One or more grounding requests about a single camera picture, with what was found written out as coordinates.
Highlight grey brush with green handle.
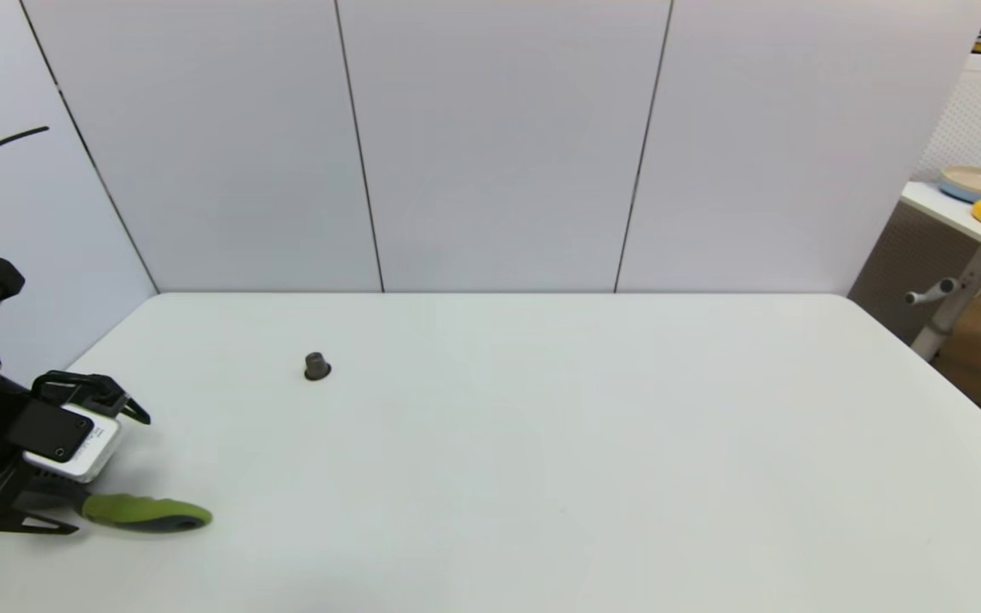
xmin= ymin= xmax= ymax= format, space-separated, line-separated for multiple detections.
xmin=73 ymin=492 xmax=214 ymax=534

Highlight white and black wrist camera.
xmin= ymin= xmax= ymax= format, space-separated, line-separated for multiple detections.
xmin=7 ymin=400 xmax=123 ymax=484

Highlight white side table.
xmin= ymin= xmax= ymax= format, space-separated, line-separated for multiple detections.
xmin=898 ymin=180 xmax=981 ymax=364

